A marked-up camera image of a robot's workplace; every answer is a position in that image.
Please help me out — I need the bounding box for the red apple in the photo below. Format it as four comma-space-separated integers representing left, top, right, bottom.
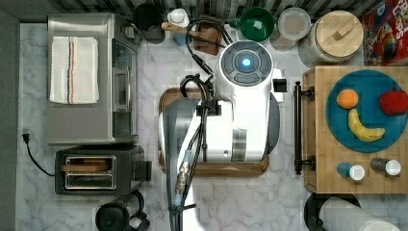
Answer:
379, 88, 408, 116

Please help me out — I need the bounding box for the brown wooden cutting board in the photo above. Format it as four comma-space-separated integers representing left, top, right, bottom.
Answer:
159, 88, 269, 177

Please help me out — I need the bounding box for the black power cord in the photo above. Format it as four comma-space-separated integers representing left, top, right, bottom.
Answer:
21, 132, 56, 177

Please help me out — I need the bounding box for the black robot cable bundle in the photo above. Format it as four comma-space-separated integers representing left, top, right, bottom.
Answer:
168, 17, 233, 231

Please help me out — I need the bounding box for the white striped dish towel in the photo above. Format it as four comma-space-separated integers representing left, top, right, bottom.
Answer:
49, 37, 99, 105

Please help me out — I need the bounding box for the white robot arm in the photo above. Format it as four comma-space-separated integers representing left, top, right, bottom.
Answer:
159, 40, 287, 231

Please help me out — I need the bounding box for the glass jar with white lid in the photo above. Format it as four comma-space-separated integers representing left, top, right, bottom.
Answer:
270, 7, 311, 51

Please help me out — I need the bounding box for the stainless toaster oven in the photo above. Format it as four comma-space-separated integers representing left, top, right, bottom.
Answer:
46, 13, 138, 145

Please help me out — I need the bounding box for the black cup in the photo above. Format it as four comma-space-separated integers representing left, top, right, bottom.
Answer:
133, 3, 166, 44

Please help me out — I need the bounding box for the red cereal box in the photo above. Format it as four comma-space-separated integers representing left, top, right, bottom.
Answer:
362, 0, 408, 66

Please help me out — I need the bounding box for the blue salt shaker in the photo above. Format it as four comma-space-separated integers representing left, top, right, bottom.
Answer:
337, 162, 366, 181

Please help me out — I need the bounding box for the white cap bottle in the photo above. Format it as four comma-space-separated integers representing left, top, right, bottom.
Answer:
167, 9, 190, 28

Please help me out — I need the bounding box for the orange fruit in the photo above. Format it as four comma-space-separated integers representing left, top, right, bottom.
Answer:
337, 89, 359, 109

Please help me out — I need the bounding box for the green funnel cup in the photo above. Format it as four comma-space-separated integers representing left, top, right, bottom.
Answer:
229, 7, 274, 42

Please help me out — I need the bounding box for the grey pepper shaker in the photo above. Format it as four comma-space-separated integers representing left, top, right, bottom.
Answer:
370, 158, 401, 176

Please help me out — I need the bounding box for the yellow banana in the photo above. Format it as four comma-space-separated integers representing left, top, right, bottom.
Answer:
347, 109, 386, 142

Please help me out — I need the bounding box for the black slot toaster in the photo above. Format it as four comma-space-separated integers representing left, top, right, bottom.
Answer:
55, 144, 152, 195

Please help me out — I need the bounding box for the white paper towel roll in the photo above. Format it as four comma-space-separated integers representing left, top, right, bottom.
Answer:
304, 192, 400, 231

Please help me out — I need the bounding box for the canister with wooden lid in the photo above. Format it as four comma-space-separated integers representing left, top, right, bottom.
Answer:
298, 11, 364, 67

